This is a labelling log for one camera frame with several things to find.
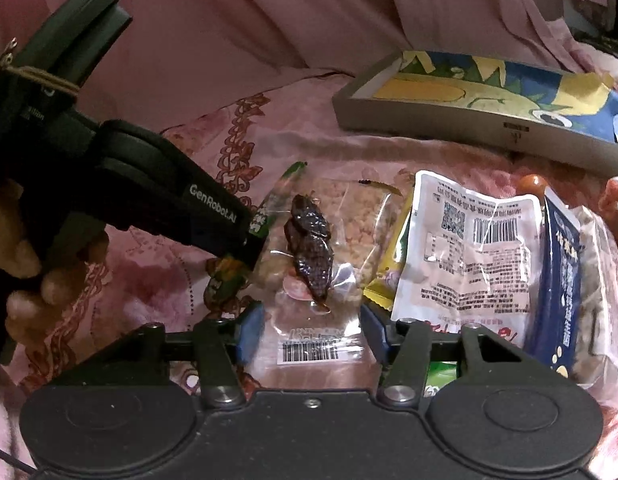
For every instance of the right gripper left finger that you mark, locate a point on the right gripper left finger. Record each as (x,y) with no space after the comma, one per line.
(223,349)

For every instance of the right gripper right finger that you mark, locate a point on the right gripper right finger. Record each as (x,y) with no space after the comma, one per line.
(402,349)

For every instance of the yellow snack packet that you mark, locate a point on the yellow snack packet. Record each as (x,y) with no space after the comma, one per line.
(382,289)

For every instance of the clear dried date packet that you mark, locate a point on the clear dried date packet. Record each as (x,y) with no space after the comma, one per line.
(312,336)

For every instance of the white barcode snack packet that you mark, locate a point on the white barcode snack packet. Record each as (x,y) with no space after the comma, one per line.
(471,258)

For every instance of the dark blue powder stick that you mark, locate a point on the dark blue powder stick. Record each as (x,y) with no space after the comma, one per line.
(553,329)

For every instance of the clear peanut snack bag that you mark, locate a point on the clear peanut snack bag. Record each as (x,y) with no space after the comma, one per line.
(361,215)

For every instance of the clear nut bar packet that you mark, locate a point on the clear nut bar packet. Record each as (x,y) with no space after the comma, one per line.
(596,359)

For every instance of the orange mandarin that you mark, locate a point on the orange mandarin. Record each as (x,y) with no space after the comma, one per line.
(532,184)

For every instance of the person's left hand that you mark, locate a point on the person's left hand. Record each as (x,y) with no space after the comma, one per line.
(32,313)

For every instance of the pink curtain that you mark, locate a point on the pink curtain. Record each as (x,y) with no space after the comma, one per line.
(180,59)

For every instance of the grey tray with cartoon liner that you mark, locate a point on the grey tray with cartoon liner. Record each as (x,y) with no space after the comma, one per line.
(565,117)

